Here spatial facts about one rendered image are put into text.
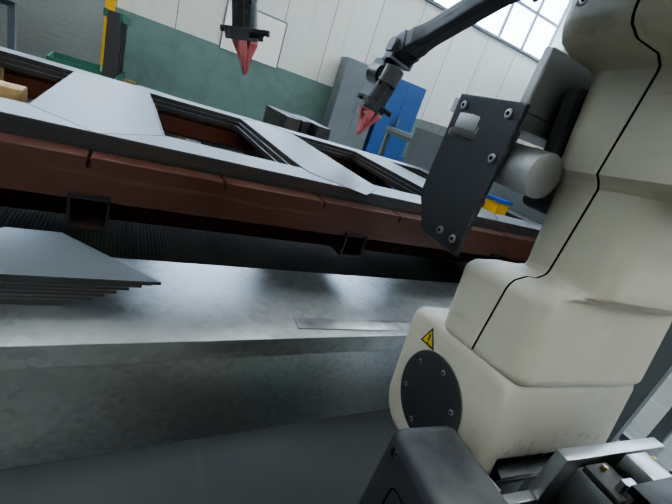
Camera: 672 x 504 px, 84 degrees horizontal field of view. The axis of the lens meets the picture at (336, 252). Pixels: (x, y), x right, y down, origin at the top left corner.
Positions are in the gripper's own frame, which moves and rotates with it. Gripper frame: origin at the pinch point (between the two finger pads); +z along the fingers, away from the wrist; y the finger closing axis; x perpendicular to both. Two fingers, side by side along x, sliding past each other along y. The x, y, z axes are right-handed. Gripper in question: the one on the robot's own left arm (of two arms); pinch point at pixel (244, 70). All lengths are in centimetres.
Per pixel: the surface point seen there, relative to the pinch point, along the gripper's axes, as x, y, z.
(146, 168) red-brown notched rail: 43, 24, 10
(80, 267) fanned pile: 54, 32, 18
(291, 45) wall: -774, -282, 16
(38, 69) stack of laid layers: -26, 46, 6
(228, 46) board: -785, -151, 31
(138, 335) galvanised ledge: 62, 27, 23
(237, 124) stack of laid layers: -25.6, -3.6, 18.3
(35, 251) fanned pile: 51, 37, 17
